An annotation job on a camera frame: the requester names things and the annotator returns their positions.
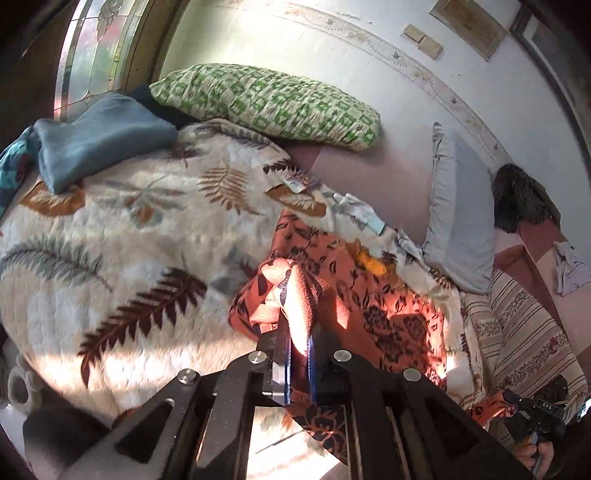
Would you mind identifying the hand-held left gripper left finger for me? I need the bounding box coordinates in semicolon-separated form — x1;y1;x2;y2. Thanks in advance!
60;318;293;480

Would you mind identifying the white crumpled cloth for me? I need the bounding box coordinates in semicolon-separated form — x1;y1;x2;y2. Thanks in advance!
553;241;591;296

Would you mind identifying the grey pillow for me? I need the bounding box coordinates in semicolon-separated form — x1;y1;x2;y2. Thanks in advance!
422;122;497;296

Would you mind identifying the small printed packet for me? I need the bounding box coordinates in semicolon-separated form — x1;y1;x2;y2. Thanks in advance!
283;172;319;192

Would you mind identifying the black cloth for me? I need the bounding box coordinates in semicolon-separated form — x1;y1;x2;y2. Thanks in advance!
127;84;199;130

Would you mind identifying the green patterned pillow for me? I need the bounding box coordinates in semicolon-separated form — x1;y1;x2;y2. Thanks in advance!
148;63;382;153

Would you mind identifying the leaded glass window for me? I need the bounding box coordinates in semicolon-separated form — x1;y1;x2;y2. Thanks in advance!
53;0;158;121

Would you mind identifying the fern print fleece blanket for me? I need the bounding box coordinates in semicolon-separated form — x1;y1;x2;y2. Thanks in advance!
0;117;476;480

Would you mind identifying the orange floral cloth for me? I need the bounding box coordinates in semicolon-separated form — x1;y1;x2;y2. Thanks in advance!
228;210;522;467

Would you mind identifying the wooden wall frame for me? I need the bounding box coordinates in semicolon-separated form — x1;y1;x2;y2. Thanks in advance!
429;0;509;62

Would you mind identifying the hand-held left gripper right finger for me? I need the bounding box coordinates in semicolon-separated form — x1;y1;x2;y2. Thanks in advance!
308;324;533;480

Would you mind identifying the blue folded cloth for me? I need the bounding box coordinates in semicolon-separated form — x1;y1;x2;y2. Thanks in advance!
33;95;178;195

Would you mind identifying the person's right hand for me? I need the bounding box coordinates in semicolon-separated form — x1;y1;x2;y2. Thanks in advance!
512;438;560;477

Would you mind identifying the teal patterned cloth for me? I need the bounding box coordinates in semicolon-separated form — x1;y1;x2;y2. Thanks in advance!
0;127;42;217

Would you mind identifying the striped bed sheet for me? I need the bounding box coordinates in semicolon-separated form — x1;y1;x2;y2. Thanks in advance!
462;268;587;416

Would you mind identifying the small white teal cloth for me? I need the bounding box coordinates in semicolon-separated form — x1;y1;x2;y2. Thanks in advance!
332;193;386;236

